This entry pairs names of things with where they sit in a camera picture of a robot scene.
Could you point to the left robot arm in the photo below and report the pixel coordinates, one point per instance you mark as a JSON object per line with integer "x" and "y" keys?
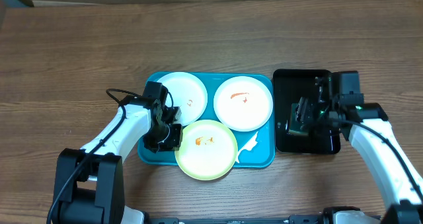
{"x": 89, "y": 182}

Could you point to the yellow-green plate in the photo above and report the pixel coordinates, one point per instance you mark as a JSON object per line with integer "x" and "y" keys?
{"x": 208, "y": 150}

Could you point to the teal plastic tray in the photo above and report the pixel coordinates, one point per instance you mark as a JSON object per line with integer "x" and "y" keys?
{"x": 260, "y": 156}

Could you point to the white plate upper left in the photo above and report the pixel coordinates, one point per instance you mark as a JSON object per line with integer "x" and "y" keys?
{"x": 188, "y": 93}

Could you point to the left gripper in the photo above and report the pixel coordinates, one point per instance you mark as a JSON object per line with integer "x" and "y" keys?
{"x": 174, "y": 143}

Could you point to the white plate upper right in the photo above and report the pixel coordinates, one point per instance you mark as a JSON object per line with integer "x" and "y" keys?
{"x": 243, "y": 103}

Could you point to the black rectangular tray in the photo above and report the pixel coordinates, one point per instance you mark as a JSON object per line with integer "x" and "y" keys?
{"x": 289, "y": 86}

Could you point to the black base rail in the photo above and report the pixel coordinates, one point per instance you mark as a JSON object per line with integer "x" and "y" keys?
{"x": 292, "y": 219}

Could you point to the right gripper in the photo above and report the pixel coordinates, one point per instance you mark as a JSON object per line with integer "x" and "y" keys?
{"x": 306, "y": 116}

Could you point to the green yellow sponge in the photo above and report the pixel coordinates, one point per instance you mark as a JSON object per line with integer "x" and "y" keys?
{"x": 294, "y": 128}

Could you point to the white plate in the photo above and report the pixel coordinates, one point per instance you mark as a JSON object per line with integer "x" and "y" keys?
{"x": 243, "y": 103}
{"x": 188, "y": 93}

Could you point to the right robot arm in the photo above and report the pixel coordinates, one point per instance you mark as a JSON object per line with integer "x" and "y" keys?
{"x": 339, "y": 106}

